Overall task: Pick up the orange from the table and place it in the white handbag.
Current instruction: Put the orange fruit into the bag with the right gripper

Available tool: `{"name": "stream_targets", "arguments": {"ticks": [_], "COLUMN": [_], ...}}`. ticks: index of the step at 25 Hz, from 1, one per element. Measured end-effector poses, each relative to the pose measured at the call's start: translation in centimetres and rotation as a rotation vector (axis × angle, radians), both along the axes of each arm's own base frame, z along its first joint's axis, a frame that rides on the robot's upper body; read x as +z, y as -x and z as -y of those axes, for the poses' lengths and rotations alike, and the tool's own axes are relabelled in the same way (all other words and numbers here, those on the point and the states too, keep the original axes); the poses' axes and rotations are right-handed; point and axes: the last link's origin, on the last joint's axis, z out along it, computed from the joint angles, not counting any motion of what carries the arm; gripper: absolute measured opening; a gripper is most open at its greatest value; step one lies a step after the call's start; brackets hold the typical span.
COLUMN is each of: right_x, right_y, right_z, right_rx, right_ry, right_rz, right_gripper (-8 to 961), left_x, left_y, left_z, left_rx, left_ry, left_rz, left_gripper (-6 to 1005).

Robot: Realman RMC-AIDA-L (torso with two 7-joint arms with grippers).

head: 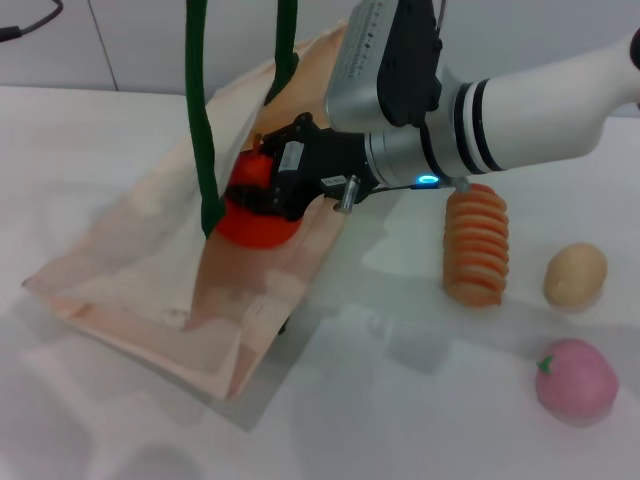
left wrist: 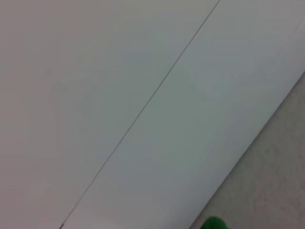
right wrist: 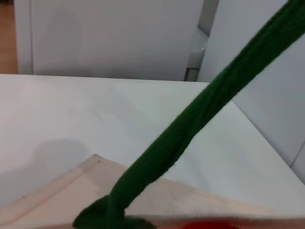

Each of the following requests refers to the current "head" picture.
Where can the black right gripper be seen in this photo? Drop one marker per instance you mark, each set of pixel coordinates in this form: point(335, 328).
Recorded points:
point(320, 160)

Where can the orange toy fruit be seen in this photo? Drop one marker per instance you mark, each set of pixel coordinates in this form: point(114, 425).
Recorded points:
point(255, 230)

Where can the orange striped toy bread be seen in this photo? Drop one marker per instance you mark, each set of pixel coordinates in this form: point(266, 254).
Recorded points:
point(477, 245)

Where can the beige toy potato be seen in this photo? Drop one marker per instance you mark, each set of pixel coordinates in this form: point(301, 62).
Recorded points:
point(575, 272)

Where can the pink toy peach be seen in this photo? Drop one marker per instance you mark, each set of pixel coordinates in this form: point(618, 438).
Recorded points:
point(577, 382)

